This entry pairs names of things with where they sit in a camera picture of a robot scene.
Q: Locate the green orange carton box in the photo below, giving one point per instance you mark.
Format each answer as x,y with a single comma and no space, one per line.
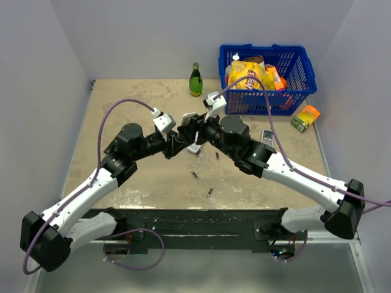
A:
305,118

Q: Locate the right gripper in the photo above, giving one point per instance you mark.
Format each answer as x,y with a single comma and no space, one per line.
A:
201,126

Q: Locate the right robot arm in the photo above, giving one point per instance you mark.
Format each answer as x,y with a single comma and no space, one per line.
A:
339,206

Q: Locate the white grey remote control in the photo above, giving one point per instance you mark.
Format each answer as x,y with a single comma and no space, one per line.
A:
267,138

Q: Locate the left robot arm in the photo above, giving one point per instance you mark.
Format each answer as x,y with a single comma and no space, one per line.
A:
48,238

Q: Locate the orange snack box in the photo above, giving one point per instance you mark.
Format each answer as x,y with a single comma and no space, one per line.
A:
279,82

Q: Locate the green glass bottle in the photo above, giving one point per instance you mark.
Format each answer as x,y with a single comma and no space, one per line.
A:
195,81

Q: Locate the blue plastic shopping basket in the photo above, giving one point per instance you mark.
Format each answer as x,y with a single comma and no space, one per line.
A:
247,97

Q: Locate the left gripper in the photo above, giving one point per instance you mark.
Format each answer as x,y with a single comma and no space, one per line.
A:
174,143

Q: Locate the brown snack package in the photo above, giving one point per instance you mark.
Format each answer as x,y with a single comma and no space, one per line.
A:
254,59

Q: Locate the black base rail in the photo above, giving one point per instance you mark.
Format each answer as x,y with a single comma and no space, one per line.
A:
258,231

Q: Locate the white air conditioner remote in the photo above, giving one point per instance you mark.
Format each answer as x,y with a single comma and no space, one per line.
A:
183,128

